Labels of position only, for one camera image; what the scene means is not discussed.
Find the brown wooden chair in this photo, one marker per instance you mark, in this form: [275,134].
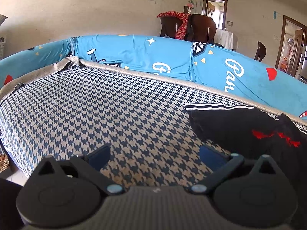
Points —
[202,26]
[168,26]

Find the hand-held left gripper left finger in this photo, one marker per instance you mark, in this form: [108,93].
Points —
[100,158]

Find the pink flower bouquet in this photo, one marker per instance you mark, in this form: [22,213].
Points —
[191,4]

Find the narrow wooden door frame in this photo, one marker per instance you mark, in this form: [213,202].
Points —
[204,9]

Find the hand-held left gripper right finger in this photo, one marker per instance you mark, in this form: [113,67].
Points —
[212,158]

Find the wide wooden door frame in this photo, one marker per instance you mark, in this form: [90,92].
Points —
[280,43]

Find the dark curved-back chair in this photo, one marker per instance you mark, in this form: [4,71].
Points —
[261,50]

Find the blue printed sofa cover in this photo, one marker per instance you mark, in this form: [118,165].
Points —
[134,50]

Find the grey cushion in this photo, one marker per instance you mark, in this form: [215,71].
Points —
[2,19]

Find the small blue wall sticker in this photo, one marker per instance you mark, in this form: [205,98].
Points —
[275,14]

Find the houndstooth sofa mat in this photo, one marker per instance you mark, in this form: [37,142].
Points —
[96,105]

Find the white tablecloth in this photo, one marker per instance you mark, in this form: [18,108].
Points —
[225,38]

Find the black shirt with white stripes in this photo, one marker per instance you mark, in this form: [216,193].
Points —
[239,127]

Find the red patterned cloth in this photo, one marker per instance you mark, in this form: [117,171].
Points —
[179,19]

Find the white basket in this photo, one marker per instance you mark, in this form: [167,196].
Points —
[2,48]

